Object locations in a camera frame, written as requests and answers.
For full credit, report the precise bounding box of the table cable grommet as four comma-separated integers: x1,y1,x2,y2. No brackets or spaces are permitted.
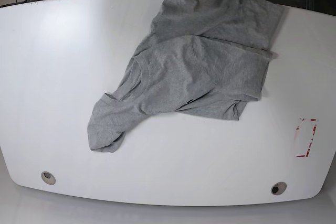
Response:
271,182,287,196
41,172,56,185

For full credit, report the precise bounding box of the grey t-shirt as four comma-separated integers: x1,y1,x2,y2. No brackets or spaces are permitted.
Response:
87,0,285,153

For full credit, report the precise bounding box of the left table cable grommet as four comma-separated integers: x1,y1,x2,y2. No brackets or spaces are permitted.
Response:
41,172,56,185

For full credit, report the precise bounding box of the right table cable grommet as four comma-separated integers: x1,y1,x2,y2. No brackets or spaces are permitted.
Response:
271,182,287,196

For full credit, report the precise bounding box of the red tape rectangle marking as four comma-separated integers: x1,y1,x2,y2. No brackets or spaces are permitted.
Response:
293,118,318,158

